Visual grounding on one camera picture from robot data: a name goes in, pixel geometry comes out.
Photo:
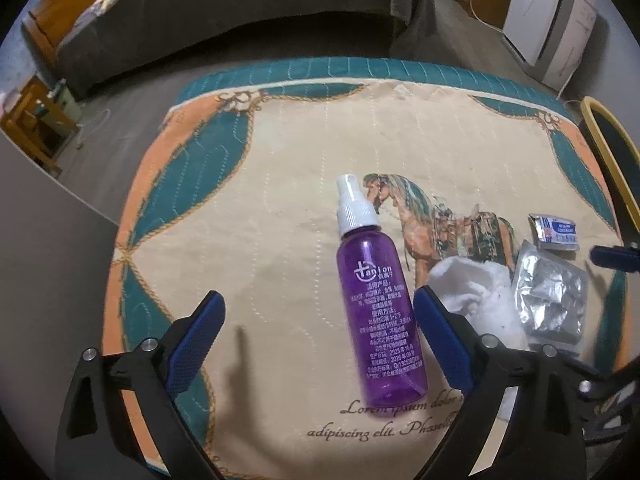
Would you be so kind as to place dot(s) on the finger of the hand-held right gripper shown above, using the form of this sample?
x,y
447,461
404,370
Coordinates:
x,y
612,258
607,400

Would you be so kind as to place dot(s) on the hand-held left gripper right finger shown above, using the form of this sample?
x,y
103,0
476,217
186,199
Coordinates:
x,y
445,345

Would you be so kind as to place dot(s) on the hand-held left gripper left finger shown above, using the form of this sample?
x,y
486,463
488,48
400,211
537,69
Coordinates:
x,y
195,345

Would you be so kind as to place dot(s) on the purple spray bottle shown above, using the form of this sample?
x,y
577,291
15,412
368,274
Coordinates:
x,y
380,310

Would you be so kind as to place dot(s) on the yellow-rimmed dark trash bin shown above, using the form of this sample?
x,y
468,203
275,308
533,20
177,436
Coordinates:
x,y
620,160

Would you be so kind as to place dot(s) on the blue white sachet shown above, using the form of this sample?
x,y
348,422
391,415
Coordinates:
x,y
560,232

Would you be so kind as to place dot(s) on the white crumpled tissue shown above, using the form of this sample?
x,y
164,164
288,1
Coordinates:
x,y
475,290

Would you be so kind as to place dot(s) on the silver blister pack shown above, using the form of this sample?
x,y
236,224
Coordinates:
x,y
550,300

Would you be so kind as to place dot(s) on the horse printed quilted mat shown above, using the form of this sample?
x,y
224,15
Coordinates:
x,y
250,220

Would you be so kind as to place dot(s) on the white air purifier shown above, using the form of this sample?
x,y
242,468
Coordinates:
x,y
540,10

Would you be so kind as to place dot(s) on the wooden nightstand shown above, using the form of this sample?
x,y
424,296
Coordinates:
x,y
35,125

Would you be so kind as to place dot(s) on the grey covered bed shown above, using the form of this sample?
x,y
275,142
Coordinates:
x,y
225,25

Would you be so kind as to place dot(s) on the wooden headboard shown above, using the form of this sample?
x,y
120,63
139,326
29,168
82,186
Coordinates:
x,y
65,5

